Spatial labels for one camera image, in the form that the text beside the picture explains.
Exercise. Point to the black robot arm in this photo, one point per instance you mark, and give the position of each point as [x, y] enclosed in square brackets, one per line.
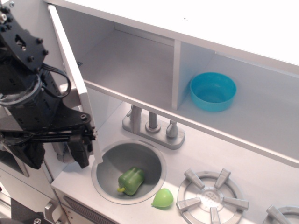
[22, 60]

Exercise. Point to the grey toy stove burner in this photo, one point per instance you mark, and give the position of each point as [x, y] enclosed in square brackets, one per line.
[209, 197]

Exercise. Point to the white toy microwave door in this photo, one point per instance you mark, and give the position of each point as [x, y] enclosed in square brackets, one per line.
[78, 95]

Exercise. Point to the grey toy faucet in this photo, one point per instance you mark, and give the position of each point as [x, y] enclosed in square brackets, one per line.
[150, 127]

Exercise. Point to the green toy bell pepper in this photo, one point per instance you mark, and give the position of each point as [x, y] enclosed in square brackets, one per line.
[130, 181]

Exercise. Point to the grey round sink basin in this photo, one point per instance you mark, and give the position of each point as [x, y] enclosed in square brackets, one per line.
[120, 157]

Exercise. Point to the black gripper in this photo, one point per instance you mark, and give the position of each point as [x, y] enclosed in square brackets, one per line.
[36, 118]

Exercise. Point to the white toy kitchen shelf unit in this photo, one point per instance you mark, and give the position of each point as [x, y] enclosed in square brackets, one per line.
[146, 52]

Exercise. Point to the blue plastic bowl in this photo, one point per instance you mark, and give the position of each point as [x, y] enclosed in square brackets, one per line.
[212, 92]

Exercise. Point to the light green toy pear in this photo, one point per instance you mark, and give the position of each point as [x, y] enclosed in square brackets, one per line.
[163, 198]

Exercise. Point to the grey oven door handle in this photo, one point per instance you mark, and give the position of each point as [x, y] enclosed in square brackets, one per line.
[48, 212]

